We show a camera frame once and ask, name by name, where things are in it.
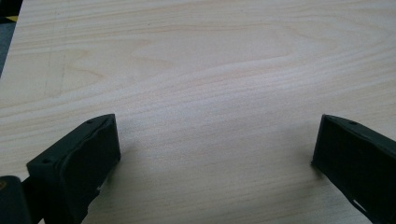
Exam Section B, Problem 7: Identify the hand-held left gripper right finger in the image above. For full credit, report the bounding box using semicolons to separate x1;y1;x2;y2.
311;114;396;224

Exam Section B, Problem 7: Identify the black stand base, hazard tape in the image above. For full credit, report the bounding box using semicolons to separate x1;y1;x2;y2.
0;0;24;24

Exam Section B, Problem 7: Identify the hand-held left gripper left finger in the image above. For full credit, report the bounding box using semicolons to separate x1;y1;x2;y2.
26;113;121;224

